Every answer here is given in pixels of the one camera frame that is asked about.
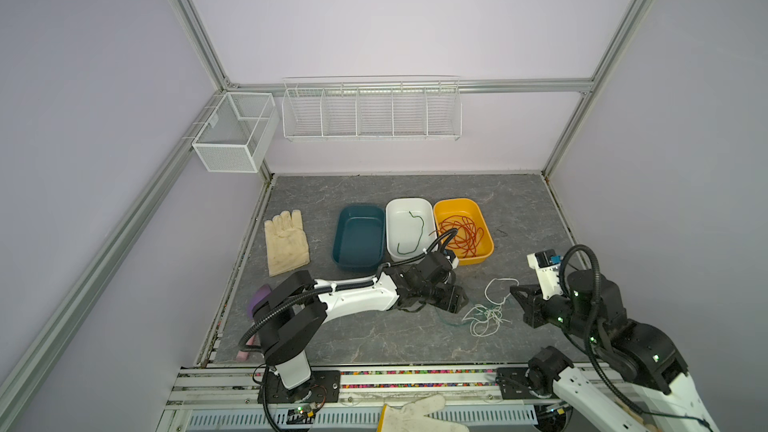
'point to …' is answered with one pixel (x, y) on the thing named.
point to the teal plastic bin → (359, 239)
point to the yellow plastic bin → (446, 208)
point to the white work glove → (414, 416)
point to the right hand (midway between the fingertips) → (515, 290)
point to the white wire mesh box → (237, 134)
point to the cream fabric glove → (286, 243)
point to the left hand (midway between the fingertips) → (458, 303)
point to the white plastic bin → (410, 227)
